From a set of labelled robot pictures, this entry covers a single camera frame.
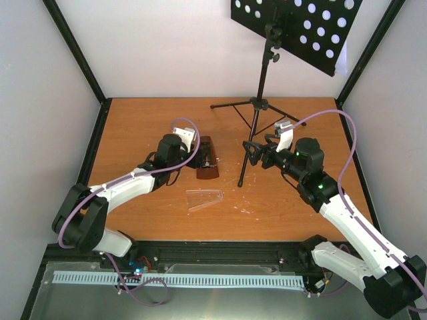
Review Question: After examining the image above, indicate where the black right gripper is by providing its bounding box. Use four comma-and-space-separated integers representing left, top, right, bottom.
243, 134, 305, 183

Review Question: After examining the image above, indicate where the brown wooden metronome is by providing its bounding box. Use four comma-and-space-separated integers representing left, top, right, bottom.
196, 136, 220, 180

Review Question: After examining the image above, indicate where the clear plastic metronome cover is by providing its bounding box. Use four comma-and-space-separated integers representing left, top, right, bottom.
185, 189, 224, 212

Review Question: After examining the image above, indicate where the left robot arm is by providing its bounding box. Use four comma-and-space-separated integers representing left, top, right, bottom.
52, 128, 200, 269

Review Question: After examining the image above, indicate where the white sheet music paper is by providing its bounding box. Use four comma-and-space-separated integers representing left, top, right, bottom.
335, 41, 348, 75

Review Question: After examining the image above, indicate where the black music stand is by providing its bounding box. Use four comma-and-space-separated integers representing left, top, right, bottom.
209, 0, 364, 188

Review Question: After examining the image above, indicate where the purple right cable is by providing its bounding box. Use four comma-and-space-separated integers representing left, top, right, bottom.
290, 109, 427, 314

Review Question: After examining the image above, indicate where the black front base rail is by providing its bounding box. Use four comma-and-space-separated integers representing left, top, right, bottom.
43, 239, 401, 277

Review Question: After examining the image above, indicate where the light blue cable duct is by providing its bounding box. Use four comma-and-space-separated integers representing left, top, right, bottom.
51, 271, 305, 291

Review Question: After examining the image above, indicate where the black frame post right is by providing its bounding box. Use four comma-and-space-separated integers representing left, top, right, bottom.
336, 0, 406, 103

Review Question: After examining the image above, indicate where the black frame post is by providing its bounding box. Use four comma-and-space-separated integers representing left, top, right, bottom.
41, 0, 108, 101
336, 0, 406, 103

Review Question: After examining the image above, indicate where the black frame post left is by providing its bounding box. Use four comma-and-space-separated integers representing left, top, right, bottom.
41, 0, 108, 101

